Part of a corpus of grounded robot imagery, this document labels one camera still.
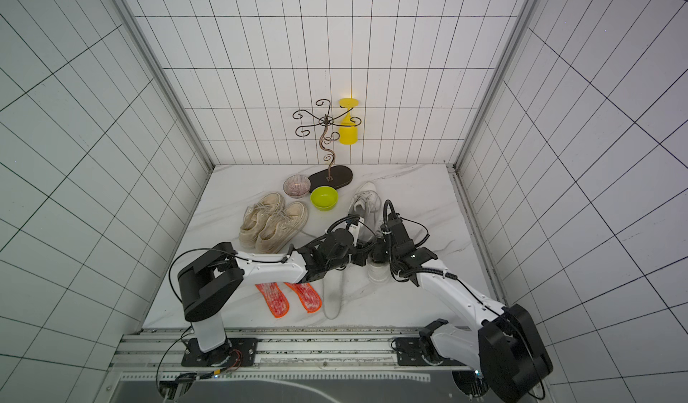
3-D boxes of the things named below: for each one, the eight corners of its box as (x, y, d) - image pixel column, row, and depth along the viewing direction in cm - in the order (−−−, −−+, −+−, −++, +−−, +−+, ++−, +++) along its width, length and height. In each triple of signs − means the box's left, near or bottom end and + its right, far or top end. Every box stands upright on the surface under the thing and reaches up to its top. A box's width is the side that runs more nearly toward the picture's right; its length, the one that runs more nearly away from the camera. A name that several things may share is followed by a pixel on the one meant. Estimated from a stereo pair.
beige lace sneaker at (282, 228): (257, 247, 95) (251, 238, 89) (295, 208, 106) (292, 197, 101) (275, 260, 92) (270, 251, 86) (312, 218, 103) (310, 207, 98)
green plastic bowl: (310, 211, 105) (309, 205, 103) (312, 192, 112) (311, 186, 109) (338, 211, 105) (338, 205, 103) (339, 192, 112) (339, 186, 109)
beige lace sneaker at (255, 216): (232, 243, 96) (225, 233, 91) (263, 197, 110) (258, 186, 105) (256, 251, 94) (251, 242, 89) (285, 203, 108) (281, 192, 102)
